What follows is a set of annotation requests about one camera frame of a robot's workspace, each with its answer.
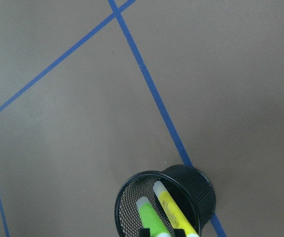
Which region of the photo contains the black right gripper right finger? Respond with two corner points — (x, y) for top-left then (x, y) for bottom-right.
(173, 229), (185, 237)

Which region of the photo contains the black mesh pen cup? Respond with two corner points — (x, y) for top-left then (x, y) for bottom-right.
(115, 164), (216, 237)

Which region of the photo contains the yellow highlighter pen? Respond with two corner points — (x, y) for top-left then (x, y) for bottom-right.
(153, 181), (199, 237)

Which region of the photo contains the green highlighter pen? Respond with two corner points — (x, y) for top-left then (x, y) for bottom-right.
(136, 197), (171, 237)

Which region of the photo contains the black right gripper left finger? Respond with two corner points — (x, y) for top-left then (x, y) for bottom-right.
(139, 228), (151, 237)

